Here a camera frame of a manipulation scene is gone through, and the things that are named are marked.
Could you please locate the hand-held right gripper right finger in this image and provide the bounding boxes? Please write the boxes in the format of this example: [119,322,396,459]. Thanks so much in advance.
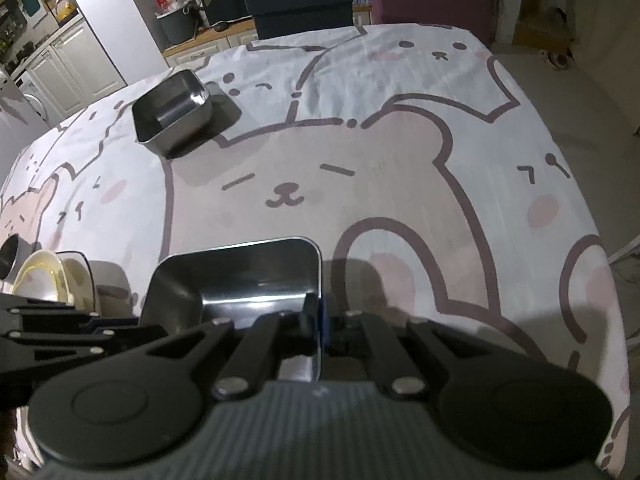
[321,299,497,402]

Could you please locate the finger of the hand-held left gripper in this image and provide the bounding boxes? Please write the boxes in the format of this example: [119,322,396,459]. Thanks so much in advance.
[0,324,168,403]
[0,293,103,333]

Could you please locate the white washing machine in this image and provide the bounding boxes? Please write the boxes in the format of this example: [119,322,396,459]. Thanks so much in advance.
[12,70,52,127]

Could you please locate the rectangular steel tray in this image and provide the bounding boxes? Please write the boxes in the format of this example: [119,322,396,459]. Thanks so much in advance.
[131,69,211,157]
[137,236,323,383]

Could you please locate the bear-print blanket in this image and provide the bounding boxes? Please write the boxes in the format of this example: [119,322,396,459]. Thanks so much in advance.
[0,22,632,478]

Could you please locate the cardboard box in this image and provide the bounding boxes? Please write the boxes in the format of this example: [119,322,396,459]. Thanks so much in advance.
[515,7,574,52]

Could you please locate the white kitchen cabinet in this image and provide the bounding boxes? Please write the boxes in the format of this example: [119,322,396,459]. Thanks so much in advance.
[20,20,128,126]

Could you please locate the grey bucket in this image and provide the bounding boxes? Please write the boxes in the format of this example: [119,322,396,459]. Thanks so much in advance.
[156,7,197,47]

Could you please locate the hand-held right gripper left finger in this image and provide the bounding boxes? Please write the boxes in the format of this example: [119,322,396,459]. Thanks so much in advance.
[144,292,322,402]

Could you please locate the cream bowl with handles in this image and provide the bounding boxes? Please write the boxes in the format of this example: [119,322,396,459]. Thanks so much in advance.
[12,250,76,307]

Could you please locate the sandal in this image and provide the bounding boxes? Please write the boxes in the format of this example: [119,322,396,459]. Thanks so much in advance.
[541,50,574,69]

